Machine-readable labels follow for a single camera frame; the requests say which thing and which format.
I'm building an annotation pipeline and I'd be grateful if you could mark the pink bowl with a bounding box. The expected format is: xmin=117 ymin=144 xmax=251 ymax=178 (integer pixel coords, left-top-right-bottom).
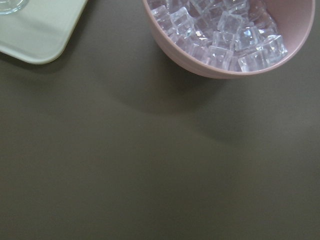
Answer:
xmin=142 ymin=0 xmax=316 ymax=79

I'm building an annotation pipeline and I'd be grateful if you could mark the clear ice cubes pile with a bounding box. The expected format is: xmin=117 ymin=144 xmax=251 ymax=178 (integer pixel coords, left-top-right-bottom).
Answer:
xmin=147 ymin=0 xmax=288 ymax=72

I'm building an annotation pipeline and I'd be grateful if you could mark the cream serving tray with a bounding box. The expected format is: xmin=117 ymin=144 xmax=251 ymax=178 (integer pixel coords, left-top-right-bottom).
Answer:
xmin=0 ymin=0 xmax=87 ymax=65

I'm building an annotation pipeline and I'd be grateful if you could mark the clear wine glass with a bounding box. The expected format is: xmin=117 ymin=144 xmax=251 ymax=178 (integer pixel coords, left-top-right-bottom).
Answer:
xmin=0 ymin=0 xmax=29 ymax=15

